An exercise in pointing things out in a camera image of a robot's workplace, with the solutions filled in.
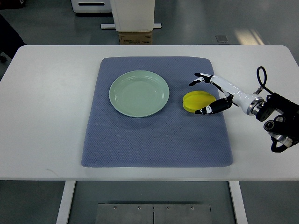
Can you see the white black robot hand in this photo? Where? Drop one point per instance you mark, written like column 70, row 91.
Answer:
column 249, row 103

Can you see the yellow starfruit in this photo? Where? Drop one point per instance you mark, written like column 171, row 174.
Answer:
column 197, row 100

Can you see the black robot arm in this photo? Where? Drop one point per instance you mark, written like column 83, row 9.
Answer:
column 281, row 117

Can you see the light green plate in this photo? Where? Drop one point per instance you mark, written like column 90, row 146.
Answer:
column 139, row 93

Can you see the metal floor plate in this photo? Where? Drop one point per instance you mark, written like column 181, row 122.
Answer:
column 153, row 214

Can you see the grey floor outlet cover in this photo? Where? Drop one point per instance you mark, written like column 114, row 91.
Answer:
column 221, row 38

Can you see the blue textured mat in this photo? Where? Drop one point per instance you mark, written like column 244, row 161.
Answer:
column 172, row 137

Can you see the right white table leg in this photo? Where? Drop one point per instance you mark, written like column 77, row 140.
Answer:
column 237, row 200

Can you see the white table leg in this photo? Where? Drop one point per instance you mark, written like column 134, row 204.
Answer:
column 66, row 202
column 237, row 200

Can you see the cardboard box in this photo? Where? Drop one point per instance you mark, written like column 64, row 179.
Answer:
column 135, row 38

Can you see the white appliance with slot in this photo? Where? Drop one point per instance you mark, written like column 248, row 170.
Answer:
column 91, row 6

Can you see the left white table leg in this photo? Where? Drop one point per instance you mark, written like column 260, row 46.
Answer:
column 66, row 202

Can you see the white pedestal column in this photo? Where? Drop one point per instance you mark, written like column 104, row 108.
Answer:
column 133, row 16

